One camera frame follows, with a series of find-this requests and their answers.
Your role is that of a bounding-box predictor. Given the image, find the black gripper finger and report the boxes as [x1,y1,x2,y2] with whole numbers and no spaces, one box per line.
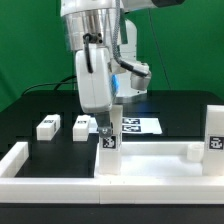
[95,112,113,137]

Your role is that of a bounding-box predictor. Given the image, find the black cable on table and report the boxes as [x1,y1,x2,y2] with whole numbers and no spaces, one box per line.
[21,74,78,98]

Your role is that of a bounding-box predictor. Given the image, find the white U-shaped obstacle fence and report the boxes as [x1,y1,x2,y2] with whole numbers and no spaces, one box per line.
[0,142,224,204]

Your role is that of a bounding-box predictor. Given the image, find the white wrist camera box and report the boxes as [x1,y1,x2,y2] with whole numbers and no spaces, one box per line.
[130,63,152,91]

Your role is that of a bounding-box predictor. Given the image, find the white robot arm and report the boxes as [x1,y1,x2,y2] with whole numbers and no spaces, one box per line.
[60,0,185,138]

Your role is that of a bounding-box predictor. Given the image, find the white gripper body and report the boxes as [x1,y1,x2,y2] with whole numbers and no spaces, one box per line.
[75,44,113,113]

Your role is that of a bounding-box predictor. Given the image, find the white square desk top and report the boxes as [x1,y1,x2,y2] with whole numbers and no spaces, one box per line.
[93,140,214,178]

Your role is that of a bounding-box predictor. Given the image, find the fiducial marker sheet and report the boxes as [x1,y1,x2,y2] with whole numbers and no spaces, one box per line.
[87,116,164,136]

